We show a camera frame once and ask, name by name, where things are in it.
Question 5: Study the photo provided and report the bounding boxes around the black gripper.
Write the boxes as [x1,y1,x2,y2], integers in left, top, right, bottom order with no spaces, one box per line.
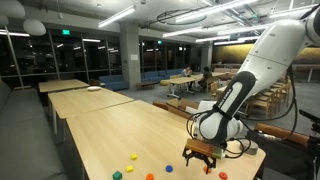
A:
[182,148,216,174]

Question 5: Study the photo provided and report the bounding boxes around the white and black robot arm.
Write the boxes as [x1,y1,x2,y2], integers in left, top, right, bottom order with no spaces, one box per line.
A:
[182,6,320,168]

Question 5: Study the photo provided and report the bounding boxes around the grey cylinder container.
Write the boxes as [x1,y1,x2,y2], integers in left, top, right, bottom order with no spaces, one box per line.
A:
[239,139,259,155]

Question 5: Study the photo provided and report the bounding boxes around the yellow cube far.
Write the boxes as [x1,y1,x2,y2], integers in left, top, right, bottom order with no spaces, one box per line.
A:
[130,154,137,160]

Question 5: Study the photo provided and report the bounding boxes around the yellow cube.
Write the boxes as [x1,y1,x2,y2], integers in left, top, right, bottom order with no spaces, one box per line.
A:
[130,154,137,160]
[126,166,134,172]

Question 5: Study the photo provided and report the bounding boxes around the yellow cube near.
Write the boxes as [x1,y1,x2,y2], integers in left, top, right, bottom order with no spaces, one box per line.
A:
[126,166,134,172]

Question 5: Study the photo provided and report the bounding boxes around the green cube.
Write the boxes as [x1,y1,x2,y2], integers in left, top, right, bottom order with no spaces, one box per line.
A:
[112,171,122,180]

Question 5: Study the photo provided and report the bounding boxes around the seated person in dark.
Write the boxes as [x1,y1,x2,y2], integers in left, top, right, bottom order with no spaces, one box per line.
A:
[198,67,212,89]

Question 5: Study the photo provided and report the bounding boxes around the seated person in white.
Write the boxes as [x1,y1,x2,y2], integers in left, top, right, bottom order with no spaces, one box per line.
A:
[181,66,192,77]

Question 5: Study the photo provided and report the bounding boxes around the brown leather chair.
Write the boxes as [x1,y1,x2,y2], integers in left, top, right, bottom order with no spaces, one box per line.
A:
[255,123,309,147]

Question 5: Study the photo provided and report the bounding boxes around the white plate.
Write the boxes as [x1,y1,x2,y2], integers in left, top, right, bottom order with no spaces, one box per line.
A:
[87,86,101,91]

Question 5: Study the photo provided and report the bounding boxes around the middle wooden table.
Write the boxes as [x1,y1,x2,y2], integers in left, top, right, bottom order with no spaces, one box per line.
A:
[48,88,133,119]

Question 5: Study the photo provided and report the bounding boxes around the wooden table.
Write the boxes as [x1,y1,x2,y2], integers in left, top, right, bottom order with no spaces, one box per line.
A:
[39,79,88,93]
[48,88,133,119]

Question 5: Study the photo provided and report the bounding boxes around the far wooden table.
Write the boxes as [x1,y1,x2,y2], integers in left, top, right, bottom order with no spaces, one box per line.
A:
[39,79,88,93]

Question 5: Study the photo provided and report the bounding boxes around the grey sofa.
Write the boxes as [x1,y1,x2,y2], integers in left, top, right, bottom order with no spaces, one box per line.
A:
[0,82,68,180]

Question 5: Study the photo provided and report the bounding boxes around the orange ring table corner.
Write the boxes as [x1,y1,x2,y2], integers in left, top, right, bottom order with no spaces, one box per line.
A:
[219,172,228,180]

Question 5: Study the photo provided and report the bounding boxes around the black camera tripod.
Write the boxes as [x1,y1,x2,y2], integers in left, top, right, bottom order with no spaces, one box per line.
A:
[299,109,320,180]

